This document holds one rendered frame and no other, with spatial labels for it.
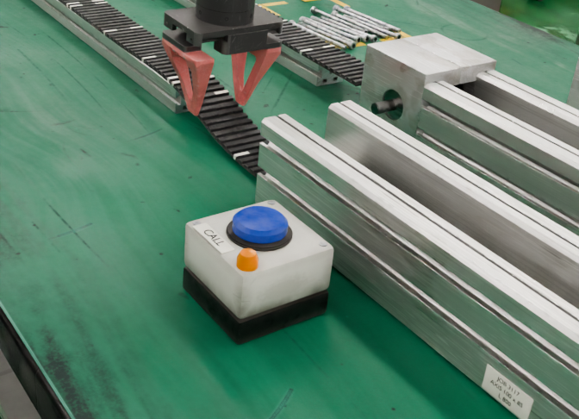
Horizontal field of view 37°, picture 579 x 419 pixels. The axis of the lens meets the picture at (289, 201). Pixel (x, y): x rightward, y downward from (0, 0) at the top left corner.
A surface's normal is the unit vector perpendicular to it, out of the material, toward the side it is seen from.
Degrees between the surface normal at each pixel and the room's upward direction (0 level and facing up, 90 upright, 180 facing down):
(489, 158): 90
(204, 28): 2
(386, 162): 90
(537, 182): 90
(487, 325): 90
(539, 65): 0
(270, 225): 3
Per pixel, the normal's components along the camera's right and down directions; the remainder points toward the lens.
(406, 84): -0.81, 0.22
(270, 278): 0.58, 0.45
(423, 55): 0.09, -0.86
